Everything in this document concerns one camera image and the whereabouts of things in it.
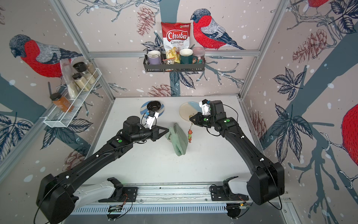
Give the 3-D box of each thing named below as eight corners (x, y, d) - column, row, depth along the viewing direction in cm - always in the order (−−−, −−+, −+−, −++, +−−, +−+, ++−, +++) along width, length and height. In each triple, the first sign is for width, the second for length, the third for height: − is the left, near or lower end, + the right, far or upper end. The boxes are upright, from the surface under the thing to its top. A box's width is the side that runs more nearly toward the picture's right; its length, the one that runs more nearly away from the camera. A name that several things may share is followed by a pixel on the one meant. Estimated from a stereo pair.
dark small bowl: (148, 109, 114) (146, 104, 109) (154, 103, 118) (153, 98, 113) (156, 115, 110) (155, 110, 105) (163, 108, 114) (162, 104, 109)
